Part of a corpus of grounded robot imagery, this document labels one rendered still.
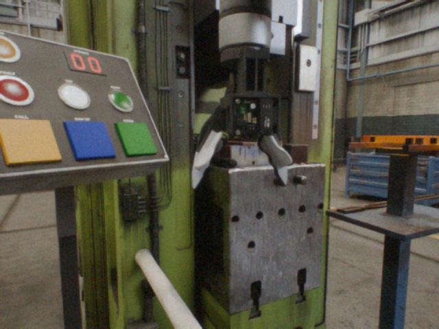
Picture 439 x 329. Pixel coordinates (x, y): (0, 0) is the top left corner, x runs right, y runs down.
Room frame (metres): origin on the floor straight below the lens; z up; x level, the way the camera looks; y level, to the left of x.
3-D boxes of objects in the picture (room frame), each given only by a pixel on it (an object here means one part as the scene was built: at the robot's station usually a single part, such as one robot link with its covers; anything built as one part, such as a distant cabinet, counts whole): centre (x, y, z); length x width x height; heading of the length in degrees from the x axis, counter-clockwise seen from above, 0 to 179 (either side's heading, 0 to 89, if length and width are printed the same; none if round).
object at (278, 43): (1.15, -0.02, 1.32); 0.42 x 0.20 x 0.10; 28
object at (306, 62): (1.23, -0.33, 1.27); 0.09 x 0.02 x 0.17; 118
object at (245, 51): (0.45, -0.04, 1.07); 0.09 x 0.08 x 0.12; 13
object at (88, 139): (0.55, 0.24, 1.01); 0.07 x 0.05 x 0.07; 143
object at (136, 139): (0.63, 0.18, 1.01); 0.07 x 0.05 x 0.07; 143
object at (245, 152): (1.15, -0.02, 0.96); 0.42 x 0.20 x 0.09; 28
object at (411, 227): (1.04, -0.63, 0.73); 0.40 x 0.30 x 0.02; 116
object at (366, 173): (4.39, -2.58, 0.36); 1.20 x 0.80 x 0.72; 34
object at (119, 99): (0.66, 0.22, 1.09); 0.05 x 0.03 x 0.04; 118
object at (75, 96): (0.58, 0.28, 1.09); 0.05 x 0.03 x 0.04; 118
